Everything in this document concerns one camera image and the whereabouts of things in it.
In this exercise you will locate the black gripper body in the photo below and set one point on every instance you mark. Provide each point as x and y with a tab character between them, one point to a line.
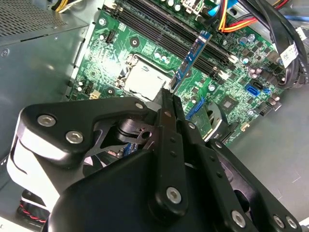
108	198

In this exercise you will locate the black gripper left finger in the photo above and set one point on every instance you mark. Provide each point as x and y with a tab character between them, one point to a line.
72	116

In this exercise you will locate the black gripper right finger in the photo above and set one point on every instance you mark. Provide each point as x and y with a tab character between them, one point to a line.
212	169

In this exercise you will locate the blue RAM stick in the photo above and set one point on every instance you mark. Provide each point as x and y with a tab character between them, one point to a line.
190	60

